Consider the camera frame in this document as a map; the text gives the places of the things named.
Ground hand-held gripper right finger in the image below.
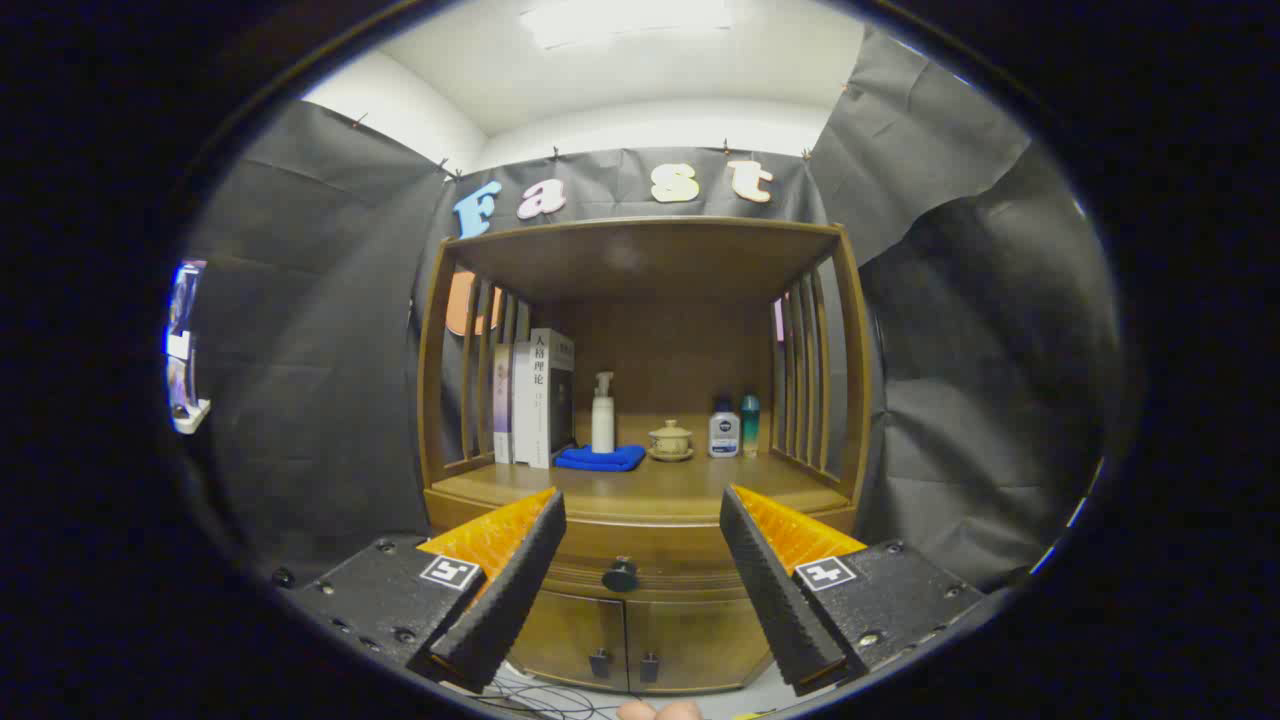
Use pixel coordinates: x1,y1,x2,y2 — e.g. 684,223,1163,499
719,485,986,698

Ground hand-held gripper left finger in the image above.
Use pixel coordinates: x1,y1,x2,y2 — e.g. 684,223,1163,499
285,487,568,694

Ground wooden drawer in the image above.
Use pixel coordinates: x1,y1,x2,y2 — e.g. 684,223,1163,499
430,510,856,601

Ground wooden cabinet door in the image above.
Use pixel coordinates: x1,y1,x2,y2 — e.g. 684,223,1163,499
510,590,629,693
626,595,776,693

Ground wooden countertop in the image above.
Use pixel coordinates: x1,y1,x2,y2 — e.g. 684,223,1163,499
430,450,851,521

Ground wooden cabinet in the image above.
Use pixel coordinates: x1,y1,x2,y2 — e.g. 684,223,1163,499
415,215,873,696

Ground blue folded cloth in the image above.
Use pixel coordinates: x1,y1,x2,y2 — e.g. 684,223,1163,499
554,444,647,472

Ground white lotion bottle blue cap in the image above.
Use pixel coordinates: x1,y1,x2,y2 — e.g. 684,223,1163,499
708,398,741,459

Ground beige lidded tea cup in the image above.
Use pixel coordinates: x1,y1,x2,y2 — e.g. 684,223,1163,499
647,419,695,462

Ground thin pale purple book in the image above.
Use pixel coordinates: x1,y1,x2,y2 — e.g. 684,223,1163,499
493,343,515,464

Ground thick white book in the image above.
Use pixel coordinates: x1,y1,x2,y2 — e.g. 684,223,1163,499
512,328,576,469

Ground white pump bottle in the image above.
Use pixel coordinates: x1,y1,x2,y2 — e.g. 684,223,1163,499
591,372,617,454

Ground white edged panel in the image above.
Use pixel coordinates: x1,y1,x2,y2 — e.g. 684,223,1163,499
165,260,211,436

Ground ceiling light panel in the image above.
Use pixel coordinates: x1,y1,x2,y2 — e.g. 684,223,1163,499
520,0,738,51

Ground black floor cables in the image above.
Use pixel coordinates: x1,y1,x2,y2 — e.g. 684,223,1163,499
470,665,621,720

